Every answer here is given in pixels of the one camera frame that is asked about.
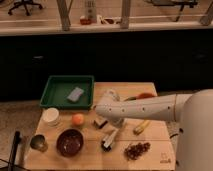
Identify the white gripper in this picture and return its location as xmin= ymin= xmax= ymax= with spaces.
xmin=101 ymin=130 xmax=118 ymax=151

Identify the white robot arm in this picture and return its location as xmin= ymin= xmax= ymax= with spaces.
xmin=95 ymin=89 xmax=213 ymax=171

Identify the wooden brush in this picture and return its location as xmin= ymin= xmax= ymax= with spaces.
xmin=93 ymin=118 xmax=108 ymax=129

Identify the pile of brown crumbs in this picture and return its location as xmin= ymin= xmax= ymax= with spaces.
xmin=124 ymin=142 xmax=151 ymax=160

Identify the dark brown bowl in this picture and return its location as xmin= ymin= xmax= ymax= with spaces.
xmin=56 ymin=129 xmax=84 ymax=157

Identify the orange fruit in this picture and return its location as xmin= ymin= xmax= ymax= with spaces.
xmin=71 ymin=113 xmax=84 ymax=126

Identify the grey sponge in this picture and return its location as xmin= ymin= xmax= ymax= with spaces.
xmin=67 ymin=87 xmax=84 ymax=102

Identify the white cup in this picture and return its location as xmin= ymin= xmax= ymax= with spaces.
xmin=42 ymin=108 xmax=60 ymax=126

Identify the red bowl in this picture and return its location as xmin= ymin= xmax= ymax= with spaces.
xmin=125 ymin=92 xmax=157 ymax=102

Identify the metal cup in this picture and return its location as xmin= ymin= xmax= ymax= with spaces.
xmin=30 ymin=134 xmax=48 ymax=152

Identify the green plastic tray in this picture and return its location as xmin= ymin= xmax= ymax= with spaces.
xmin=40 ymin=75 xmax=94 ymax=110

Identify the black stand pole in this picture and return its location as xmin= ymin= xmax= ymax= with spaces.
xmin=7 ymin=131 xmax=21 ymax=171

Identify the white bottle on shelf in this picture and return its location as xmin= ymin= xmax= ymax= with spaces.
xmin=84 ymin=0 xmax=97 ymax=23

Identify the black chair right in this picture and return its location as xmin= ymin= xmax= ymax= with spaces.
xmin=151 ymin=0 xmax=198 ymax=22

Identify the black office chair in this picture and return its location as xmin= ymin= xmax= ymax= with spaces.
xmin=8 ymin=0 xmax=43 ymax=16

